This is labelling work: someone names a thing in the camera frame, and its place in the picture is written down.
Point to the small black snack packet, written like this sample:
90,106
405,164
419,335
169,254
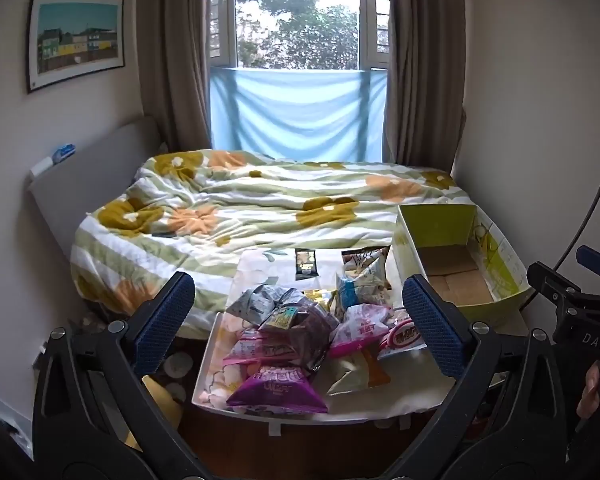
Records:
306,263

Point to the blue yellow snack packet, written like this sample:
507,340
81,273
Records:
357,290

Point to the grey patterned snack packet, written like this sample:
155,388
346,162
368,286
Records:
255,305

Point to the grey bed headboard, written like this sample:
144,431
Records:
95,170

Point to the framed houses picture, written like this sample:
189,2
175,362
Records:
75,40

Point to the yellow green cardboard box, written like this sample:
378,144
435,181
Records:
455,265

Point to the white table with floral top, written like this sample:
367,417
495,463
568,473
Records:
270,267

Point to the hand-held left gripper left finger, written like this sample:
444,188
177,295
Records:
165,320

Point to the person's right hand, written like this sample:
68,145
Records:
590,392

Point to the floral striped blanket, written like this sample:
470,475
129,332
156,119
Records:
255,200

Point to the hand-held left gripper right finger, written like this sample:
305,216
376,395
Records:
432,325

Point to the window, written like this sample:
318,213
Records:
300,15

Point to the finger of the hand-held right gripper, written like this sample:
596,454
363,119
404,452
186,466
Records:
595,260
550,282

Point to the light blue cloth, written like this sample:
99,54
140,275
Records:
295,110

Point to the brown curtain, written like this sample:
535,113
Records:
180,50
425,60

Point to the brown snack packet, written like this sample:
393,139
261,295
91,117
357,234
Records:
360,256

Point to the pink white snack packet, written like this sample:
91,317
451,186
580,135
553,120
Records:
362,330

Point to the pile of mixed snack bags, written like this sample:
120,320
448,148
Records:
300,342

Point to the small white blue object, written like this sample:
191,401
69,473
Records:
62,154

